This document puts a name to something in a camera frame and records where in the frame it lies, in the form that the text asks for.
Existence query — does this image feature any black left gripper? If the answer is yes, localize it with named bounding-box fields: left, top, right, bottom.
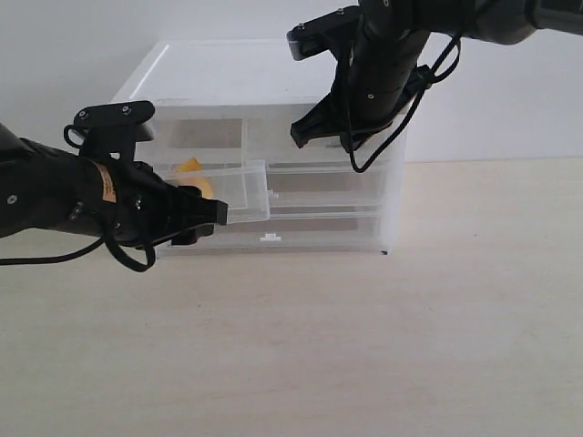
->
left=67, top=158, right=228, bottom=249

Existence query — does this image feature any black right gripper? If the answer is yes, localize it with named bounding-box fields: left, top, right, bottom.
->
left=291, top=40, right=426, bottom=153

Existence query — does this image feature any yellow cheese wedge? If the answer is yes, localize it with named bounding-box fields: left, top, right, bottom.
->
left=171, top=158, right=214, bottom=198

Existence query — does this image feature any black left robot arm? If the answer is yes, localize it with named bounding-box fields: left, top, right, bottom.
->
left=1, top=127, right=228, bottom=249

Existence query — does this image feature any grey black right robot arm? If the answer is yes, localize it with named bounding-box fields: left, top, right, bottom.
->
left=287, top=1, right=582, bottom=147

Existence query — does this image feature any white plastic drawer cabinet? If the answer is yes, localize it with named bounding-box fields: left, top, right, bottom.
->
left=114, top=40, right=405, bottom=247

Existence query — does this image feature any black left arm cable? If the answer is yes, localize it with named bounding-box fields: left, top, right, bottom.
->
left=0, top=125, right=159, bottom=274

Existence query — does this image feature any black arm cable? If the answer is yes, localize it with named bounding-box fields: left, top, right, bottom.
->
left=0, top=125, right=159, bottom=274
left=336, top=0, right=502, bottom=174

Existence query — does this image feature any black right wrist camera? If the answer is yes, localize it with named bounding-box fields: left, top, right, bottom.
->
left=286, top=5, right=362, bottom=61

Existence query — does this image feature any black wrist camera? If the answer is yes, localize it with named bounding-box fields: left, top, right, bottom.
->
left=286, top=5, right=362, bottom=61
left=64, top=100, right=156, bottom=163

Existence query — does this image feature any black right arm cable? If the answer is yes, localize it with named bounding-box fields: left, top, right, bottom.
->
left=336, top=0, right=502, bottom=174

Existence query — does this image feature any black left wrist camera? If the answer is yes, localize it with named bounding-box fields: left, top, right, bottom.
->
left=64, top=100, right=156, bottom=163

